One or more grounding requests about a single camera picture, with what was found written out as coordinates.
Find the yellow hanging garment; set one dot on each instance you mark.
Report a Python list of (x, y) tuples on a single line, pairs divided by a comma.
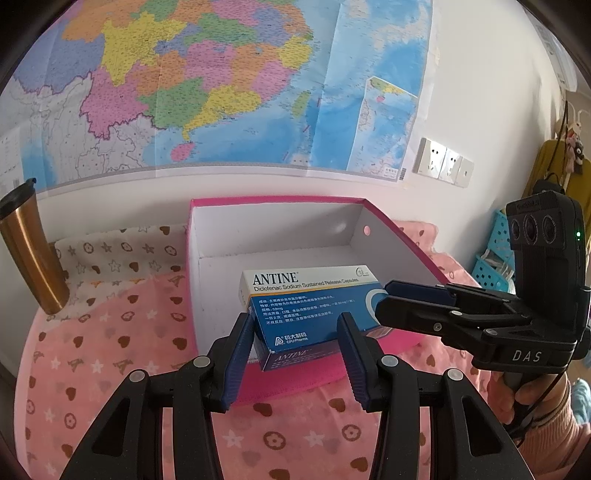
[(545, 161)]

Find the pink printed blanket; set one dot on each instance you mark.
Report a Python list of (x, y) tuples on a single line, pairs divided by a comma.
[(115, 332)]

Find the small hanging plush toy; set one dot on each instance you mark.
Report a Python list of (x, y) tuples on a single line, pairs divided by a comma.
[(576, 147)]

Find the white wall switch plate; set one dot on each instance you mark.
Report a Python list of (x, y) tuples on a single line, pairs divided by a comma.
[(465, 173)]

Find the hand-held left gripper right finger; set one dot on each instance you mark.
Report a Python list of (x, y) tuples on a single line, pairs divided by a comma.
[(355, 364)]

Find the copper travel tumbler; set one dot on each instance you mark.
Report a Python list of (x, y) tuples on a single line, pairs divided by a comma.
[(32, 249)]

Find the pink cardboard box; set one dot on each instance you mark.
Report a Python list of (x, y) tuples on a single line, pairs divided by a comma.
[(295, 244)]

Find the white wall socket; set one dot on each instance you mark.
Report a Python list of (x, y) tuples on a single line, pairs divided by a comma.
[(451, 165), (429, 157)]

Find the blue plastic basket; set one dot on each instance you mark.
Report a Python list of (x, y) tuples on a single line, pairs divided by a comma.
[(498, 244)]

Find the person's right forearm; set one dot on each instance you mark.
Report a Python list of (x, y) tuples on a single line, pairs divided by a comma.
[(563, 447)]

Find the blue white medicine box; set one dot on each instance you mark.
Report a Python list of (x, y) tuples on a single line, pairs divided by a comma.
[(304, 309)]

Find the colourful wall map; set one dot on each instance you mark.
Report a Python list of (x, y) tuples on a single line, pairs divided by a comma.
[(207, 83)]

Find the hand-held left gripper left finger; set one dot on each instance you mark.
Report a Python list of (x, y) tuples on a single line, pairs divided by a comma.
[(238, 364)]

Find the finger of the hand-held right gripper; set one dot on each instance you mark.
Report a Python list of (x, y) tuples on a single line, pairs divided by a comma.
[(415, 318), (415, 290)]

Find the person's right hand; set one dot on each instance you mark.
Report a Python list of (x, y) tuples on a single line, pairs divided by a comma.
[(540, 406)]

